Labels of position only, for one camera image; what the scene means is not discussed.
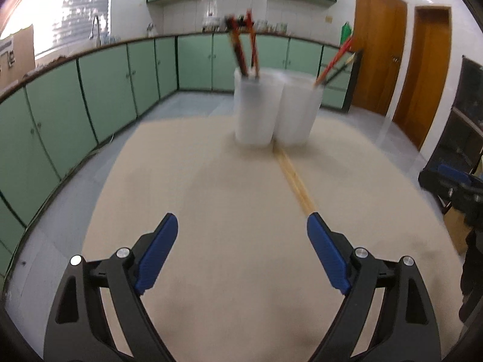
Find red-ended bamboo chopstick two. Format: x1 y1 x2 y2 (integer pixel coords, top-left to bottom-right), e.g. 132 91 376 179
316 43 358 86

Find wooden door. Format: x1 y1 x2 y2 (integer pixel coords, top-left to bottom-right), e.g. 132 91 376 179
393 6 452 149
352 0 408 115

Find black chopstick cup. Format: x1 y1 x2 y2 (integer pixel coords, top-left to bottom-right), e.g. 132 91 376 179
223 14 250 79
322 53 358 86

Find dark shelf unit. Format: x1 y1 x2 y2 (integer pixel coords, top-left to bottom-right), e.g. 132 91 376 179
426 56 483 173

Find black chopstick right cup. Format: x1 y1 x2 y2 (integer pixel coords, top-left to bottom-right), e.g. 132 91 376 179
322 53 358 86

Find black chopstick left cup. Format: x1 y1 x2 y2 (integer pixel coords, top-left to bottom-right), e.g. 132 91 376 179
223 14 250 79

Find plain bamboo chopstick one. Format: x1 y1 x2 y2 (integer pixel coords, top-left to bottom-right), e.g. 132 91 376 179
273 146 318 216

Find right wooden door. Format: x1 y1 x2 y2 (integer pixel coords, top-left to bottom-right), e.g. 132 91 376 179
393 6 452 149

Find green lower kitchen cabinets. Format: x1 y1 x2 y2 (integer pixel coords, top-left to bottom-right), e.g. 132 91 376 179
0 31 364 284

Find plain bamboo chopstick two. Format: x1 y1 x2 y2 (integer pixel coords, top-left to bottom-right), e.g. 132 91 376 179
272 148 312 214

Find white double utensil holder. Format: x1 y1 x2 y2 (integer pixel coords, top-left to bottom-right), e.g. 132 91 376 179
233 68 325 148

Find green thermos bottle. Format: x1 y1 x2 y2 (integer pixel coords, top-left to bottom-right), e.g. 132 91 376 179
341 21 352 43

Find chrome sink faucet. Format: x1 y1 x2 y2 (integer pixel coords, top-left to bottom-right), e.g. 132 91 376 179
89 15 101 47

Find red-ended bamboo chopstick four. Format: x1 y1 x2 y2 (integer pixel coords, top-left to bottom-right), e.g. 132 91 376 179
313 36 355 87

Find red-ended bamboo chopstick one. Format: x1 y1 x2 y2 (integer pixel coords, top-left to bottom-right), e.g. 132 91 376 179
246 9 260 78

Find left wooden door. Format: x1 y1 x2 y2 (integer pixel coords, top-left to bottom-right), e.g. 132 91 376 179
352 0 408 115

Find cardboard box on counter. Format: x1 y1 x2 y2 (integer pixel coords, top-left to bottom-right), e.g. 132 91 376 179
0 25 35 91

